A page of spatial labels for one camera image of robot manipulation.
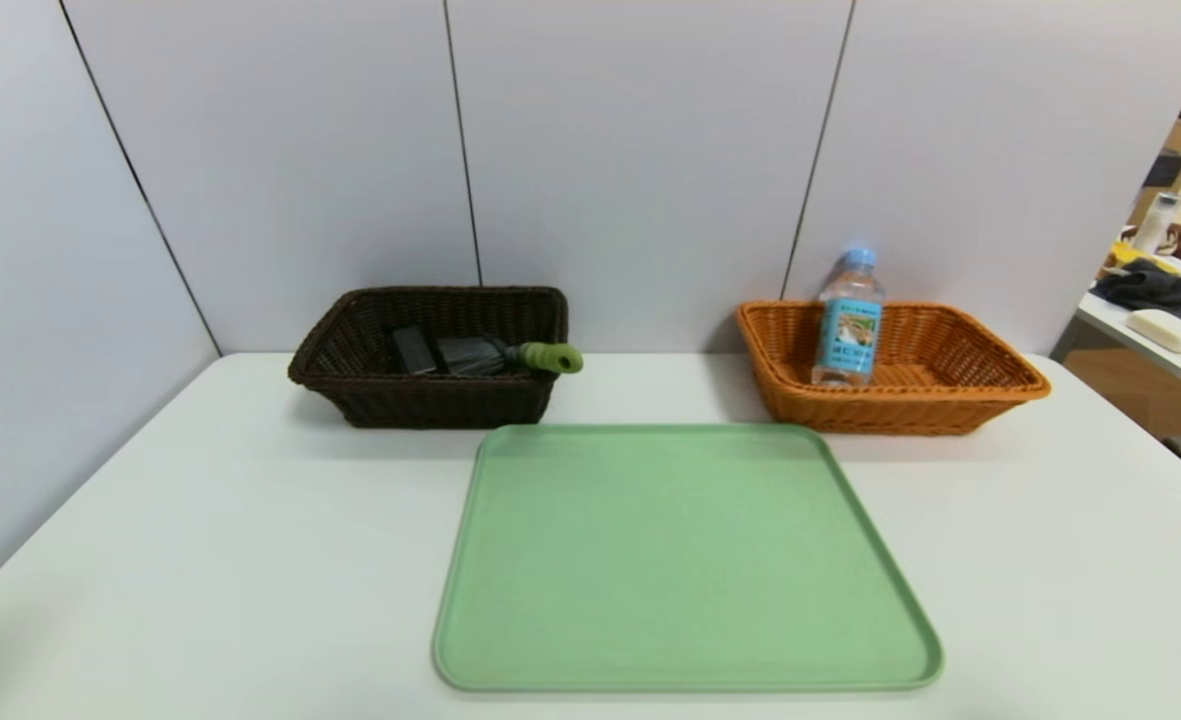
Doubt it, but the grey brush with green handle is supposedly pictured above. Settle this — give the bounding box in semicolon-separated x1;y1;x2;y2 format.
436;334;585;378

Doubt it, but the black pump bottle green label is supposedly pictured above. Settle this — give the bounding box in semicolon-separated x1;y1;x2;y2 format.
389;323;440;377

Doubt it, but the clear water bottle blue cap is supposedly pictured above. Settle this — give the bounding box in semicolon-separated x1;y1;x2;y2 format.
811;247;888;387

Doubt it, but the dark brown wicker basket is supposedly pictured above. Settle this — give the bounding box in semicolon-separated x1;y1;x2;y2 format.
287;286;571;430

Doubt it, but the orange wicker basket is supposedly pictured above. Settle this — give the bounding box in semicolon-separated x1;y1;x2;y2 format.
735;300;1052;436

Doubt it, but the light green plastic tray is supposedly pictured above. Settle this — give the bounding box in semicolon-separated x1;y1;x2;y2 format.
432;424;945;693

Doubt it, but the dark grey cloth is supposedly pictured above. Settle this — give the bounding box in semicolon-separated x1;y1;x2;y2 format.
1092;258;1181;339

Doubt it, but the white soap block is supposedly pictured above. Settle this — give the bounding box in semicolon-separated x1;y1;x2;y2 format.
1126;309;1181;354

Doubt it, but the white plastic bottle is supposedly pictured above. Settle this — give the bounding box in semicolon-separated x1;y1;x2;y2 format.
1133;192;1179;256

